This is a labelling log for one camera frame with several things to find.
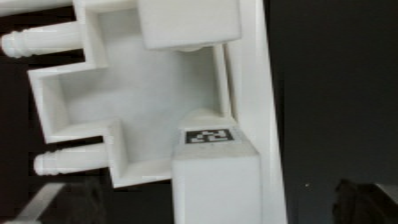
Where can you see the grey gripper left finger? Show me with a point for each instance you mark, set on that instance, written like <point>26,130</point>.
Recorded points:
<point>64,204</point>

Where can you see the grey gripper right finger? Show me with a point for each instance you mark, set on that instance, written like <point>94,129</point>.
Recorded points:
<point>366,203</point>

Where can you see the white chair leg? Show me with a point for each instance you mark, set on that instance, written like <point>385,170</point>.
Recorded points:
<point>188,23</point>
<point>215,172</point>

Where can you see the white chair seat part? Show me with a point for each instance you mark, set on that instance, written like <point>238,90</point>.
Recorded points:
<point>113,100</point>

